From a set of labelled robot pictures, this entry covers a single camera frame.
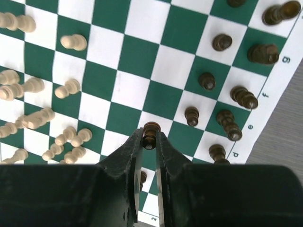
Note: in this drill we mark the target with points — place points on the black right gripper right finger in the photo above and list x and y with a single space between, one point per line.
223 195

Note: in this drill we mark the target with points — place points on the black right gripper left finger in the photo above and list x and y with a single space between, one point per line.
105 194

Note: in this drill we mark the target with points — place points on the dark pawn chess piece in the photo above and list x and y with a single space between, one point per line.
149 135

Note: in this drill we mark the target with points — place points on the green white chess mat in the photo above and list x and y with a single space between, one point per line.
180 63

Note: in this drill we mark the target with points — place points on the light pawn chess piece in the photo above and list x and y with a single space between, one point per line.
75 41

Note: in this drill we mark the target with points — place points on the dark knight chess piece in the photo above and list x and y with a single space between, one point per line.
266 54

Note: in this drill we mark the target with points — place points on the dark rook chess piece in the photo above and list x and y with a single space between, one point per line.
278 13

